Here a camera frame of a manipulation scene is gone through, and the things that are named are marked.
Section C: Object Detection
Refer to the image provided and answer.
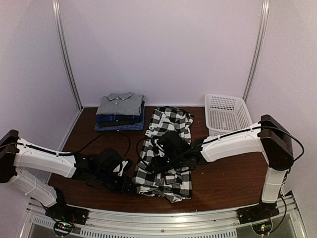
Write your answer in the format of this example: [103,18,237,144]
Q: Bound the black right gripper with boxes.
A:
[150,153,184,174]

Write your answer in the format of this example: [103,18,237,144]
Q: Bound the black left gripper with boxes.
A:
[94,169,137,195]

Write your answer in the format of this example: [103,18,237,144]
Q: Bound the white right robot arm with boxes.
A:
[150,115,295,219]

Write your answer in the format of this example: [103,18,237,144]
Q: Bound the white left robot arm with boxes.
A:
[0,129,136,222]

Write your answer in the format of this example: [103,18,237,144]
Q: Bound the aluminium frame post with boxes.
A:
[52,0,83,111]
[242,0,270,102]

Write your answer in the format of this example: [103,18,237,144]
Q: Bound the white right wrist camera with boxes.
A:
[153,139,165,157]

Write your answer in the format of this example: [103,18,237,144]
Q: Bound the circuit board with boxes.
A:
[53,221,74,236]
[252,221,272,236]

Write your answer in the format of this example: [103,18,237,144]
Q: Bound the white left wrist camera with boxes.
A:
[112,160,133,177]

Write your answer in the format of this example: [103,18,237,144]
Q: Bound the aluminium front rail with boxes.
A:
[24,193,302,238]

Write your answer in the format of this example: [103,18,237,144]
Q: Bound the black white plaid shirt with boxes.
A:
[133,107,194,203]

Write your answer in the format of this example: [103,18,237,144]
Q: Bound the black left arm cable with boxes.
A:
[0,133,131,162]

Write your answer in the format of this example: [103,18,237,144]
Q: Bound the grey folded shirt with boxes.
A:
[96,92,144,116]

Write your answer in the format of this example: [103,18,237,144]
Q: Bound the blue white checked folded shirt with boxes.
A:
[95,123,144,131]

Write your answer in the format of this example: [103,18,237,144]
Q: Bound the left circuit board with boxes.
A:
[53,221,74,236]

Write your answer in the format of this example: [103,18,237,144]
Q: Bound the left aluminium frame post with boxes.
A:
[52,0,83,111]

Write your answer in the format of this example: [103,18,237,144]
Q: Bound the white plastic laundry basket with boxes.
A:
[204,94,253,136]

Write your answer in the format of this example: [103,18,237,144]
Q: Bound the right circuit board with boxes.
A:
[252,221,272,236]

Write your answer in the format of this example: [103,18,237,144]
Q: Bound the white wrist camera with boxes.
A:
[112,160,133,177]
[153,139,165,157]

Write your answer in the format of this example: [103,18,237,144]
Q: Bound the dark folded shirt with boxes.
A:
[97,120,143,127]

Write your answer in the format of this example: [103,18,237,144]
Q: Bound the right aluminium frame post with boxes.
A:
[242,0,270,102]

